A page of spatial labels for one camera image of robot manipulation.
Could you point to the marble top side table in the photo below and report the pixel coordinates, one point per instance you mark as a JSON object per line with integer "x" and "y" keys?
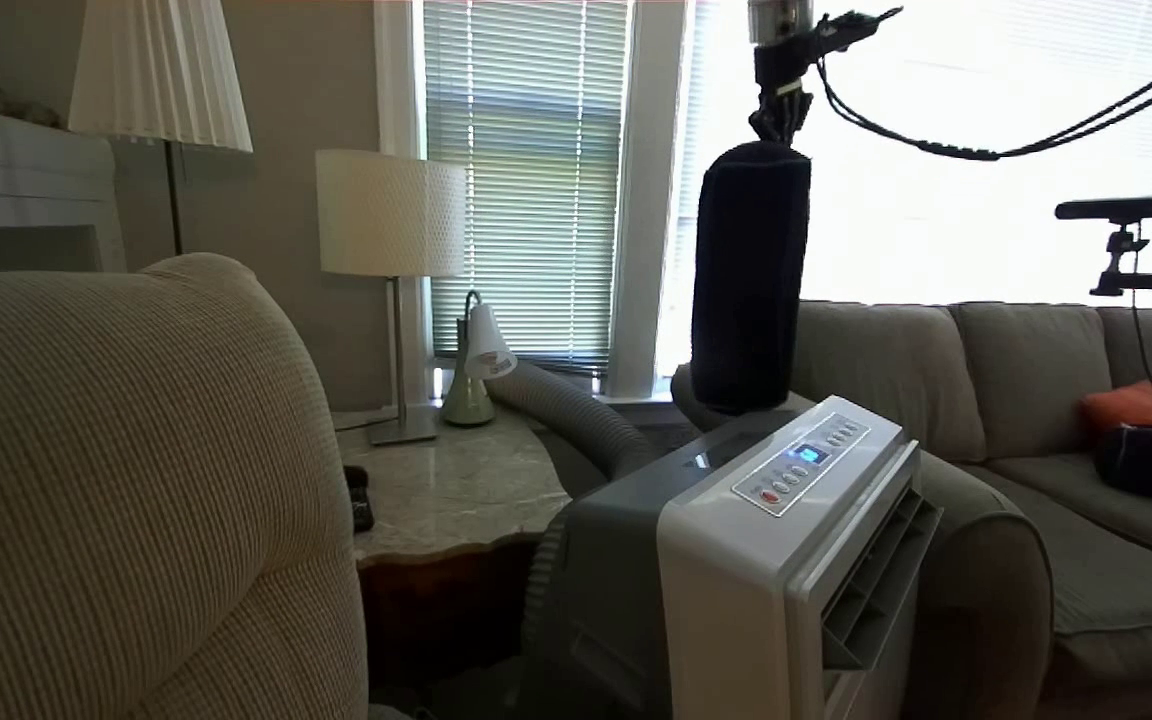
{"x": 458, "y": 484}

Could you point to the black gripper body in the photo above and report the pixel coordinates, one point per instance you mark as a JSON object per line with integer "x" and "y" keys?
{"x": 780, "y": 69}

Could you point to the beige fabric armchair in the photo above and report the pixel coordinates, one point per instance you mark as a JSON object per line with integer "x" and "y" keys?
{"x": 122, "y": 505}

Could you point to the grey fabric sofa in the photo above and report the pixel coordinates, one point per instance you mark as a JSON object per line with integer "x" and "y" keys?
{"x": 1059, "y": 400}

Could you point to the green desk lamp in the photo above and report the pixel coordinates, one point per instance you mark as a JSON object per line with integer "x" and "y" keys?
{"x": 472, "y": 374}

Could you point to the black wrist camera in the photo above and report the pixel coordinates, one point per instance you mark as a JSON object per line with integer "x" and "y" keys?
{"x": 849, "y": 24}

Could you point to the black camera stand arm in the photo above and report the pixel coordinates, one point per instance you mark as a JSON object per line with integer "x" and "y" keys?
{"x": 1121, "y": 265}

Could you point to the white portable air conditioner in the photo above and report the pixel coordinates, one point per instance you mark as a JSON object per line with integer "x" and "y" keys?
{"x": 762, "y": 563}

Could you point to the floor lamp with pleated shade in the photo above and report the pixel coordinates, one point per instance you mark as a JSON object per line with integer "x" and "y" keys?
{"x": 159, "y": 75}

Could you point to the black remote control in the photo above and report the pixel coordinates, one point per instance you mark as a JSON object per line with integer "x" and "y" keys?
{"x": 357, "y": 497}

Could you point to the orange cushion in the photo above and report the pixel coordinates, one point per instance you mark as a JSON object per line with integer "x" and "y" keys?
{"x": 1142, "y": 411}

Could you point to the white window blind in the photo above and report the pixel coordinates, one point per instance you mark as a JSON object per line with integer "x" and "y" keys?
{"x": 531, "y": 175}

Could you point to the dark navy cloth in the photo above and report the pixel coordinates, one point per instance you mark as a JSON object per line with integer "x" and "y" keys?
{"x": 750, "y": 282}

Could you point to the table lamp with drum shade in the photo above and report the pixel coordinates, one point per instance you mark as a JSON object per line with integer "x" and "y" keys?
{"x": 390, "y": 214}

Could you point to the black stereo camera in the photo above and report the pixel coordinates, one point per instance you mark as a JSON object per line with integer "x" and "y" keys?
{"x": 1130, "y": 207}

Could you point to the white built-in cabinet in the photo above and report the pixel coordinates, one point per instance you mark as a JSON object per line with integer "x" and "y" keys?
{"x": 21, "y": 194}

